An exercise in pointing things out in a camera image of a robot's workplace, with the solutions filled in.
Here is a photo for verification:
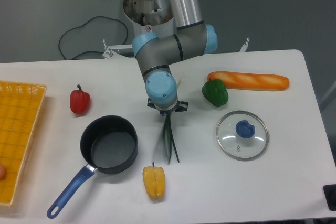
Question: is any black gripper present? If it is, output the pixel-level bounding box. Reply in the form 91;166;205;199
147;98;188;116

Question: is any green onion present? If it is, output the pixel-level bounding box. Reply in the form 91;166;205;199
152;113;180;165

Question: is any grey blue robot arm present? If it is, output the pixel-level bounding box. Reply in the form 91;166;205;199
132;0;218;115

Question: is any green bell pepper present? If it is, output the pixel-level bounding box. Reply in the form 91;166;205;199
202;79;229;108

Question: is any orange baguette bread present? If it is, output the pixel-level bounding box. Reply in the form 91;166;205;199
207;71;290;91

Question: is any yellow bell pepper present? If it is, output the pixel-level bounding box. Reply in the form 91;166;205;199
142;162;165;200

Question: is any glass pot lid blue knob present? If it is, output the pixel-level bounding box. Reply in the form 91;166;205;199
215;110;270;162

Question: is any red bell pepper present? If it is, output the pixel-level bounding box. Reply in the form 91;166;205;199
69;84;90;115

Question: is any yellow woven basket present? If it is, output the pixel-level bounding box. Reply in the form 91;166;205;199
1;81;47;206

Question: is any brown egg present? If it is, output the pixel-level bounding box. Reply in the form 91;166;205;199
0;163;6;180

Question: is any black device at edge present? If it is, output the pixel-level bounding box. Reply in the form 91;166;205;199
323;184;336;211

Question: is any black saucepan blue handle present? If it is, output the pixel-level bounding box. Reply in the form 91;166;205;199
47;115;138;219

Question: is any white metal base bracket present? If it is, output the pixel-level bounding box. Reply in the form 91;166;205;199
101;37;251;59

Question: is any black cable on floor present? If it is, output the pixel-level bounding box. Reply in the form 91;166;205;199
58;15;129;60

